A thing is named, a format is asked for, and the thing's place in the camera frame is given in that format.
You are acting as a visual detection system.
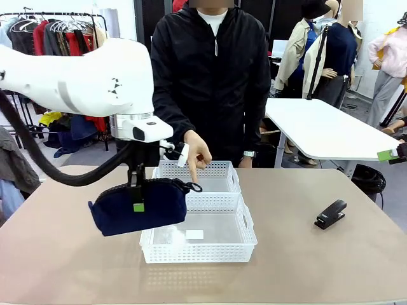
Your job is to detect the dark grey hanging garment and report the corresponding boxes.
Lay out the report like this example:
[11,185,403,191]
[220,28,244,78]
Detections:
[8,18,38,55]

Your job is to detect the person in black jacket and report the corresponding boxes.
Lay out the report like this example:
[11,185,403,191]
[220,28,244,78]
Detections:
[150,3,272,168]

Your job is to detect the mannequin beige coat black hat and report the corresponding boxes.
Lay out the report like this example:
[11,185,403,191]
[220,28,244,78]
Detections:
[274,0,332,100]

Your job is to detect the navy zip pouch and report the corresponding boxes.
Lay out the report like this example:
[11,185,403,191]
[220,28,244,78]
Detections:
[87,177,204,238]

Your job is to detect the person's right hand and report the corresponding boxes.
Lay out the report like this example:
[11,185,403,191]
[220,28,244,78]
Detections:
[183,129,213,184]

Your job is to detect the white perforated plastic basket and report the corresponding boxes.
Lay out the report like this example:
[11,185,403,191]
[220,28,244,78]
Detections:
[151,159,242,194]
[139,191,258,264]

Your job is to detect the black stapler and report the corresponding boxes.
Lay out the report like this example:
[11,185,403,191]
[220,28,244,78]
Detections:
[314,199,348,231]

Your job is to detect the red hanging jacket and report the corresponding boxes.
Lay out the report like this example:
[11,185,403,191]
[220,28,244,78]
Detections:
[32,20,52,57]

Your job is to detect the mannequin pink top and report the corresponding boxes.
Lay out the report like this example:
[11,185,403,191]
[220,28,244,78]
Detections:
[366,11,407,128]

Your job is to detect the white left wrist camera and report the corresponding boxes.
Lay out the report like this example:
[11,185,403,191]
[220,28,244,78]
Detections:
[158,139,191,168]

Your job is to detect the beige hanging garment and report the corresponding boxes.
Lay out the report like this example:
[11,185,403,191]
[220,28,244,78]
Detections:
[93,26,108,48]

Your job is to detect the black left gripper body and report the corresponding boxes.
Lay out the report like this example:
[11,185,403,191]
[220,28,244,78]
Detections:
[127,163,146,188]

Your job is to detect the white background table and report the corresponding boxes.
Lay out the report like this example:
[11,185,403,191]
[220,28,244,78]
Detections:
[265,97,402,179]

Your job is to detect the black coiled cable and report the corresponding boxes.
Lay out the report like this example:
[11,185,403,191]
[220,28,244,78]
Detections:
[350,163,387,195]

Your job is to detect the grey hanging jacket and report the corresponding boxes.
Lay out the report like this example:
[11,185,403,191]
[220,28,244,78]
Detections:
[43,21,69,57]

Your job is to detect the light blue hanging garment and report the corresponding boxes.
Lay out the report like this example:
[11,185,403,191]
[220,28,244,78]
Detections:
[0,17,17,50]

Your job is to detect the black left arm cable sleeve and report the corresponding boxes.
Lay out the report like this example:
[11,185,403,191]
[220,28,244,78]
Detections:
[0,90,135,188]

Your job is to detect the navy cloth heap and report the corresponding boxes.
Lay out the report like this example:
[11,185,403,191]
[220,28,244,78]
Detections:
[43,113,106,159]

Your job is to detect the grey draped cloth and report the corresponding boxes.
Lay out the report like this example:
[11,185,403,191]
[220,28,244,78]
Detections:
[0,125,42,195]

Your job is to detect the mannequin navy top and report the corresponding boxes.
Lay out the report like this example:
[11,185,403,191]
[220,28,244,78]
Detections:
[302,2,364,109]

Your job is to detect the long red hanging dress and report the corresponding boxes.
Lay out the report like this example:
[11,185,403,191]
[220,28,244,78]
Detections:
[65,30,96,55]

